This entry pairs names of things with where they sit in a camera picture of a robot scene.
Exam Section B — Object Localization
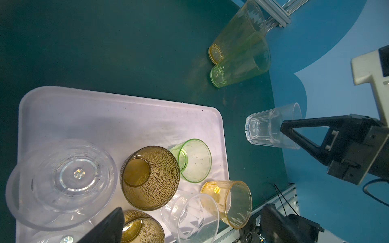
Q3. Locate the tall green yellow glass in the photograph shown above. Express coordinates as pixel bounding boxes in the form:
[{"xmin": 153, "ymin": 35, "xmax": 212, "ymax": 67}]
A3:
[{"xmin": 208, "ymin": 0, "xmax": 266, "ymax": 64}]

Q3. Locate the pale green small glass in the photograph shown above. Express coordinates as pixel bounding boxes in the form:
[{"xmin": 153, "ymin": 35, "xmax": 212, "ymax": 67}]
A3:
[{"xmin": 169, "ymin": 138, "xmax": 212, "ymax": 183}]

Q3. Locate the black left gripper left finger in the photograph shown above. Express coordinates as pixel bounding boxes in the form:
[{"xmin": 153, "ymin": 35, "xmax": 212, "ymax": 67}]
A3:
[{"xmin": 78, "ymin": 207, "xmax": 125, "ymax": 243}]

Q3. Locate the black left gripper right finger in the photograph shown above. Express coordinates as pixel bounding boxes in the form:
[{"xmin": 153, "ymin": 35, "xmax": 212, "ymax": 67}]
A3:
[{"xmin": 280, "ymin": 114, "xmax": 347, "ymax": 166}]

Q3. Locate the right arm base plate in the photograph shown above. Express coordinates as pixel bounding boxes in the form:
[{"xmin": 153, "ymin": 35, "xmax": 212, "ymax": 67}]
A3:
[{"xmin": 240, "ymin": 204, "xmax": 325, "ymax": 243}]

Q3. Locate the clear faceted glass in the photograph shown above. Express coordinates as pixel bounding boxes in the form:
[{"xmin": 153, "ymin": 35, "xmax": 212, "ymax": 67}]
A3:
[
  {"xmin": 26, "ymin": 222, "xmax": 94, "ymax": 243},
  {"xmin": 161, "ymin": 190, "xmax": 219, "ymax": 243},
  {"xmin": 6, "ymin": 139, "xmax": 118, "ymax": 231}
]

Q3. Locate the clear smooth glass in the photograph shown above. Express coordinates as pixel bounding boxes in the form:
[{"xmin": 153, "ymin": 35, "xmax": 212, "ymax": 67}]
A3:
[{"xmin": 245, "ymin": 102, "xmax": 302, "ymax": 150}]

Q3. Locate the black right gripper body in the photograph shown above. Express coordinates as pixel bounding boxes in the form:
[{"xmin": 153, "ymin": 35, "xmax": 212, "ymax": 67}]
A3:
[{"xmin": 326, "ymin": 114, "xmax": 389, "ymax": 185}]

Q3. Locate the lilac plastic tray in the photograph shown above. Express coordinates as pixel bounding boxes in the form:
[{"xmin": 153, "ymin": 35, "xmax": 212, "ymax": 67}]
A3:
[{"xmin": 18, "ymin": 86, "xmax": 230, "ymax": 181}]

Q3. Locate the tall green glass front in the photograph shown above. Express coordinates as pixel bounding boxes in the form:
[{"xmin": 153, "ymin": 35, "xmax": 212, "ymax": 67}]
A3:
[{"xmin": 210, "ymin": 33, "xmax": 271, "ymax": 88}]

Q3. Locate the yellow amber smooth glass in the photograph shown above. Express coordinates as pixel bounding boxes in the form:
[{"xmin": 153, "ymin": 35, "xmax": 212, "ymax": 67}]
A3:
[{"xmin": 201, "ymin": 181, "xmax": 252, "ymax": 229}]

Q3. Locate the dark amber dimpled glass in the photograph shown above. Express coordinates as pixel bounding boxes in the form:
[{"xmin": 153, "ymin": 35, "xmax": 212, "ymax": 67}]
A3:
[
  {"xmin": 121, "ymin": 210, "xmax": 165, "ymax": 243},
  {"xmin": 120, "ymin": 146, "xmax": 180, "ymax": 211}
]

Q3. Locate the aluminium frame right post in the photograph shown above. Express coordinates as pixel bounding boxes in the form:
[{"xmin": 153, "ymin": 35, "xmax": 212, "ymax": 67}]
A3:
[{"xmin": 256, "ymin": 0, "xmax": 309, "ymax": 32}]

